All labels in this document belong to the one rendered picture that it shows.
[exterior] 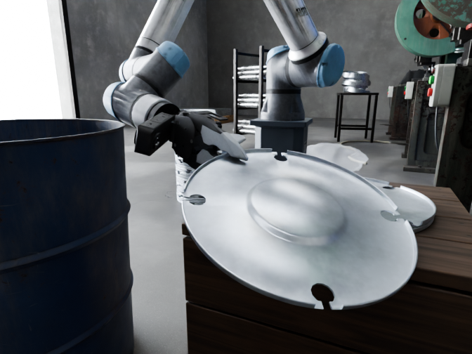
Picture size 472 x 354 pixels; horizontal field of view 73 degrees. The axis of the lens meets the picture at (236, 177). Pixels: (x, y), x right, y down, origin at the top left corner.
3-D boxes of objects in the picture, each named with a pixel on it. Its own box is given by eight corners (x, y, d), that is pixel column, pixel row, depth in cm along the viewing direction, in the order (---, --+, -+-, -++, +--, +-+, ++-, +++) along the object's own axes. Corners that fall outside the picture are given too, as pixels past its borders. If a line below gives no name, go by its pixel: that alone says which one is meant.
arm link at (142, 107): (133, 94, 59) (130, 136, 62) (149, 100, 56) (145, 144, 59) (166, 94, 64) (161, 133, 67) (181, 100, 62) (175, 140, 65)
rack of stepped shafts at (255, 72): (263, 152, 306) (265, 44, 282) (229, 146, 336) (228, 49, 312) (289, 146, 336) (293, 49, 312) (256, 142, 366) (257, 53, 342)
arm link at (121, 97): (119, 69, 66) (91, 99, 64) (152, 82, 61) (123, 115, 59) (140, 95, 73) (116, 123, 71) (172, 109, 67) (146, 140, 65)
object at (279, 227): (166, 303, 28) (166, 297, 27) (191, 144, 52) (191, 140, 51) (471, 317, 31) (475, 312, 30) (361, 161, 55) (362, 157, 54)
